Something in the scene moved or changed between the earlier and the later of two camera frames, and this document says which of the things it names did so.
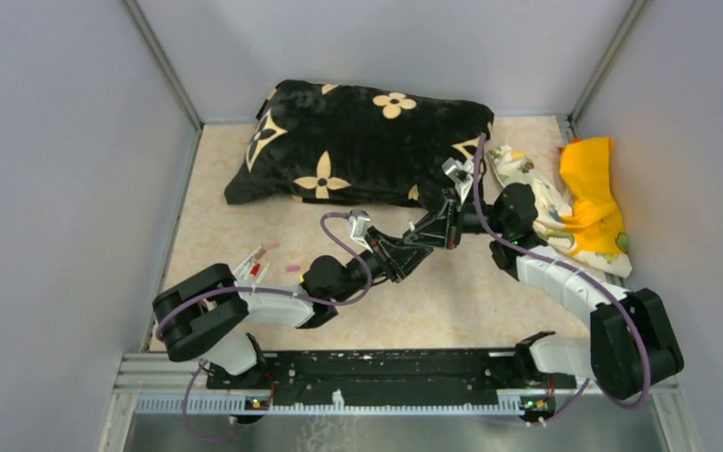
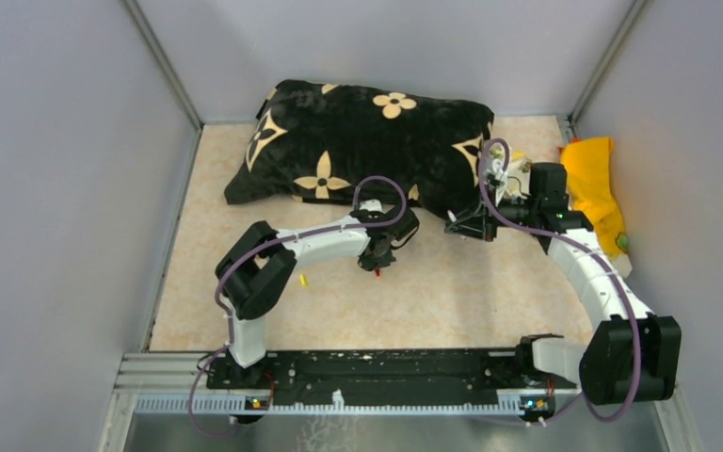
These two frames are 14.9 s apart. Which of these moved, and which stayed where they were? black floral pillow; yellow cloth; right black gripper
Moved: right black gripper
Stayed: yellow cloth; black floral pillow
